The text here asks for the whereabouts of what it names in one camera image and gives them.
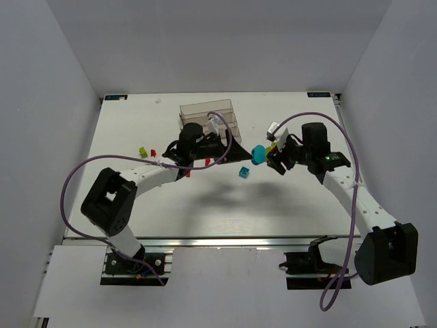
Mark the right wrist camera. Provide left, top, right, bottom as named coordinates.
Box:
left=266, top=122, right=290, bottom=152

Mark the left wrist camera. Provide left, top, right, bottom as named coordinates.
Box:
left=206, top=113, right=227, bottom=135

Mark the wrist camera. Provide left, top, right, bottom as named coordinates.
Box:
left=206, top=113, right=227, bottom=135
left=266, top=122, right=290, bottom=152

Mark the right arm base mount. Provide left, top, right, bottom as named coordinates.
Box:
left=278, top=236, right=348, bottom=290

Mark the blue corner label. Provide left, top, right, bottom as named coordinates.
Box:
left=104, top=94, right=128, bottom=101
left=307, top=92, right=331, bottom=98

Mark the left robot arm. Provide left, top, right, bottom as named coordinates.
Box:
left=81, top=123, right=252, bottom=260

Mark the right blue corner label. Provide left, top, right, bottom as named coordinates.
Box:
left=307, top=92, right=331, bottom=98

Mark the small green lego piece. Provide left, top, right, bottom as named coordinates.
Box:
left=139, top=147, right=148, bottom=159

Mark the clear bin third row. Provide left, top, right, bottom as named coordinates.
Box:
left=180, top=110, right=236, bottom=125

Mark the clear bin second row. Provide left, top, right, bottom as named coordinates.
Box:
left=203, top=120, right=238, bottom=133

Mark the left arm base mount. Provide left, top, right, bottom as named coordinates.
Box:
left=100, top=247, right=173, bottom=287

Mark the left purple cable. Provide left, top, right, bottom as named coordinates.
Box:
left=60, top=111, right=235, bottom=287

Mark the purple cable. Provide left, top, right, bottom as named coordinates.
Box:
left=60, top=111, right=235, bottom=287
left=272, top=112, right=363, bottom=314

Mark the left blue corner label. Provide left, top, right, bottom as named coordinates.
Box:
left=104, top=94, right=128, bottom=101

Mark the clear bin nearest front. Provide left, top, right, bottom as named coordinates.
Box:
left=221, top=127, right=242, bottom=146

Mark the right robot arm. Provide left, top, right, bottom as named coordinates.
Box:
left=267, top=122, right=419, bottom=286

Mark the aluminium table rail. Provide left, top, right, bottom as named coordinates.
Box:
left=63, top=234, right=363, bottom=249

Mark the clear bin back row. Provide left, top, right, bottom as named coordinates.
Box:
left=180, top=99, right=234, bottom=118

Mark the blue square lego brick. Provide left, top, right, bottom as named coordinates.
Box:
left=238, top=167, right=250, bottom=178

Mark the blue rounded lego brick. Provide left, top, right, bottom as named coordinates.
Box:
left=251, top=145, right=266, bottom=165

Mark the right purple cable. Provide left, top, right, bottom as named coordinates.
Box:
left=272, top=112, right=363, bottom=314

